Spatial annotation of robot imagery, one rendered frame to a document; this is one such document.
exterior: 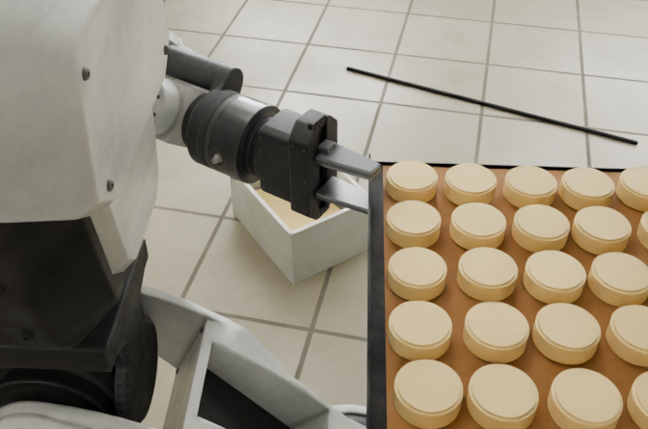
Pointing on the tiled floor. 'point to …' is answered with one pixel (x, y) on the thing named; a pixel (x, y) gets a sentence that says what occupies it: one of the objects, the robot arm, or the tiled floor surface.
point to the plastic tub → (300, 230)
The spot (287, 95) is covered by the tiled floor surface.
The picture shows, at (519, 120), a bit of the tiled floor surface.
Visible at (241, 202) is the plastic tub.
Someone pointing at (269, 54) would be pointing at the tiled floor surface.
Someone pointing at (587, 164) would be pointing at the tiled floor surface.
